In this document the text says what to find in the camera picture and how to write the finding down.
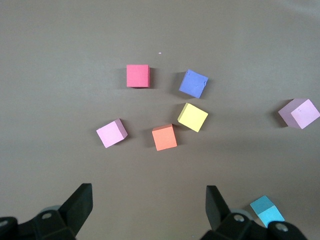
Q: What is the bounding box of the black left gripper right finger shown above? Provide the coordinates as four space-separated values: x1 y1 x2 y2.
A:
199 185 309 240

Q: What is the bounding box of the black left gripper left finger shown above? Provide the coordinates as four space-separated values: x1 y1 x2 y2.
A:
0 183 94 240

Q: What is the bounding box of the blue foam cube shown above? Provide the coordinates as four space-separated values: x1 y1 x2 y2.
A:
249 195 286 229

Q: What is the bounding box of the orange foam cube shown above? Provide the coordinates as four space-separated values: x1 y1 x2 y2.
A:
151 123 179 152

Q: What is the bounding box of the yellow foam cube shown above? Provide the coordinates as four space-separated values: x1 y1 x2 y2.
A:
177 102 209 133

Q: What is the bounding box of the pink foam cube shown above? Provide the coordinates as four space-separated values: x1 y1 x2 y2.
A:
96 118 129 149
277 98 320 130

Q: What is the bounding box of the purple foam cube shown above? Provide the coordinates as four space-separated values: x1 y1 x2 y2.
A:
178 69 209 99

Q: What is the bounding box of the brown table cover sheet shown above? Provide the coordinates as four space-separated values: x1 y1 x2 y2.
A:
0 0 320 240

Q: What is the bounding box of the red foam cube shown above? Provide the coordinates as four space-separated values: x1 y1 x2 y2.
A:
126 64 151 89

